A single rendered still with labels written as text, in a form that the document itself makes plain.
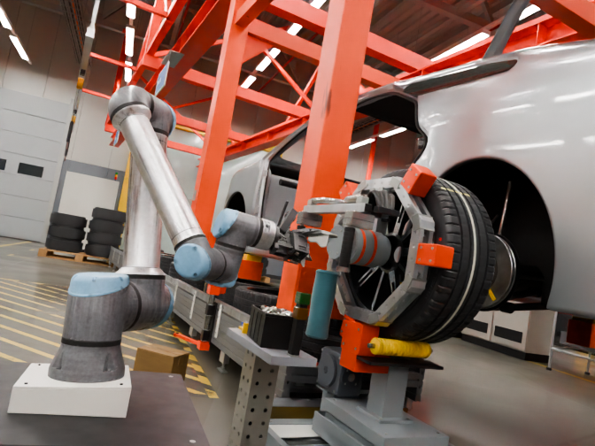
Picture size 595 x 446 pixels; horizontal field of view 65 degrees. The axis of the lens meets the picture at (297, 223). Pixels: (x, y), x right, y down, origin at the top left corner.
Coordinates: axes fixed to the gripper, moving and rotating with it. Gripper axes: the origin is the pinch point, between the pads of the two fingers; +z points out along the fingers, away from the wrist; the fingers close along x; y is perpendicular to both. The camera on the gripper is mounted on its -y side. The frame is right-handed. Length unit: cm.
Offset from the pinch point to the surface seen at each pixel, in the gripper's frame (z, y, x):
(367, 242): 21.2, -10.1, -2.4
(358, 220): 6.9, -5.9, 10.3
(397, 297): 28.3, 12.1, -0.2
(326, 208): 7.0, -22.7, -5.3
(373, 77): 153, -305, -88
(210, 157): 18, -197, -162
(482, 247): 50, -1, 22
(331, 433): 35, 41, -55
